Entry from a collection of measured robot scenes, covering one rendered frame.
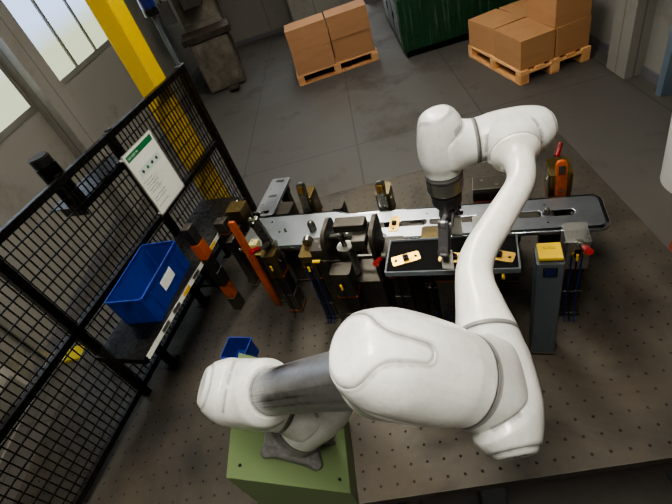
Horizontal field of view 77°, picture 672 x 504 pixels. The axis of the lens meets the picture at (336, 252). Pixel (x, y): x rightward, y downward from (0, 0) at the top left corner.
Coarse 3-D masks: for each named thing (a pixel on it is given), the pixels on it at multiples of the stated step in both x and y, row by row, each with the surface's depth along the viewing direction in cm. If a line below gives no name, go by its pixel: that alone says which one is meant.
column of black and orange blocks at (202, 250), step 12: (192, 228) 166; (192, 240) 167; (204, 240) 172; (204, 252) 172; (204, 264) 177; (216, 264) 179; (216, 276) 181; (228, 276) 187; (228, 288) 187; (228, 300) 192; (240, 300) 195
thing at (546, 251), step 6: (540, 246) 115; (546, 246) 115; (552, 246) 114; (558, 246) 114; (540, 252) 114; (546, 252) 113; (552, 252) 113; (558, 252) 112; (540, 258) 112; (546, 258) 112; (552, 258) 111; (558, 258) 111
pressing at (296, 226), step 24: (288, 216) 186; (312, 216) 181; (336, 216) 176; (384, 216) 168; (408, 216) 164; (432, 216) 160; (552, 216) 143; (576, 216) 140; (600, 216) 138; (288, 240) 174
